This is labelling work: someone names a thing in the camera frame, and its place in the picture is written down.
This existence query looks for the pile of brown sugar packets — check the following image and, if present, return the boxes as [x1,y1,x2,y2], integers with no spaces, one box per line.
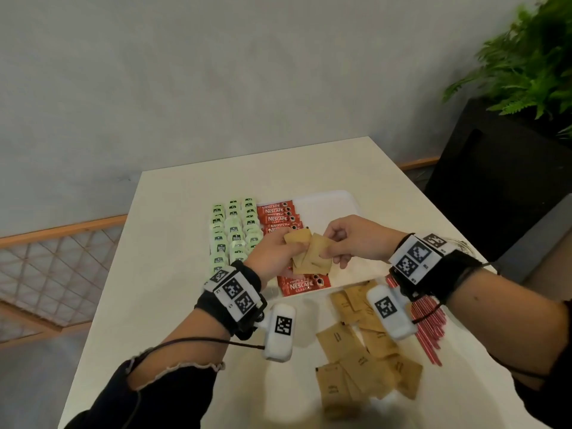
[315,280,423,418]

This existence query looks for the wooden wall rail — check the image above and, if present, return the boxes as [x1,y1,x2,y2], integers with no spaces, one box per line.
[397,156,441,171]

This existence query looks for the person's left forearm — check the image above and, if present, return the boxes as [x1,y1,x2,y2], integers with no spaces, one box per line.
[127,307,231,391]

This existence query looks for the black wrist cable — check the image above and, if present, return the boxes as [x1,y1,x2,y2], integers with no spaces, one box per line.
[127,337,265,429]
[411,262,548,380]

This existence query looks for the brown sugar packet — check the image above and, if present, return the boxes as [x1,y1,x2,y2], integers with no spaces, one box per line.
[284,227,313,269]
[293,233,338,276]

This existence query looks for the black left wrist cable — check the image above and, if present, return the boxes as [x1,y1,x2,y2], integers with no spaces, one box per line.
[127,337,265,429]

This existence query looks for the red stirrer sticks bundle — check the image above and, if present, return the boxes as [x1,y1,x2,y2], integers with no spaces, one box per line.
[385,274,447,367]

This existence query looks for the rows of laid tea bags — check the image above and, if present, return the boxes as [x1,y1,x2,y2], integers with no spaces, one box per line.
[209,197,265,278]

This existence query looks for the person's right hand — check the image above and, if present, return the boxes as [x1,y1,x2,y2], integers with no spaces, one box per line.
[319,214,408,269]

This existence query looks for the green hanging plant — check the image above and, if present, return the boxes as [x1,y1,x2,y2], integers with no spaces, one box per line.
[442,0,572,139]

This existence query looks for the white tray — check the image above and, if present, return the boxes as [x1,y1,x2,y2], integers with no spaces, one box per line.
[210,189,390,298]

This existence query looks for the person's black top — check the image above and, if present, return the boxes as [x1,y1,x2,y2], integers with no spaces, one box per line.
[64,299,572,429]

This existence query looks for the black left wristband marker tags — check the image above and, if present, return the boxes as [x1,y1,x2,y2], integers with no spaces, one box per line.
[194,260,268,341]

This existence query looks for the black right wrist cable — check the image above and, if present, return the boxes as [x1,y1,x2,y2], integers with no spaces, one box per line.
[411,262,548,380]

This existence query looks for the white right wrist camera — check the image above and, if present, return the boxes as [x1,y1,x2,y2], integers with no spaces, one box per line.
[366,284,419,343]

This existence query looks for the wooden lattice screen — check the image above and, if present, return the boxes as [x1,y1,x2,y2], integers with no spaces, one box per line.
[0,214,128,349]

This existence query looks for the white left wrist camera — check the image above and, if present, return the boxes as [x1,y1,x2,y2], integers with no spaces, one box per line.
[261,302,297,363]

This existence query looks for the person's left hand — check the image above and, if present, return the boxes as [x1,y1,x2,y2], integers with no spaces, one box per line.
[243,226,309,289]

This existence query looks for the person's right forearm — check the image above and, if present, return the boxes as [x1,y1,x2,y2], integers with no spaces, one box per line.
[446,268,571,391]

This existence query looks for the red Nescafe coffee sticks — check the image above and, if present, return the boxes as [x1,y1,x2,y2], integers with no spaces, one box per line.
[257,200,332,296]

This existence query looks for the black furniture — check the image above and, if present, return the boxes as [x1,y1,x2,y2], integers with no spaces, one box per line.
[423,98,572,264]

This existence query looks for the beige cushioned bench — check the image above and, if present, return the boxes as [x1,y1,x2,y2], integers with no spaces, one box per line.
[493,194,572,304]

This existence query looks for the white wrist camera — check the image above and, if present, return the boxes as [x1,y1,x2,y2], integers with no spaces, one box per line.
[366,284,419,343]
[261,302,297,363]

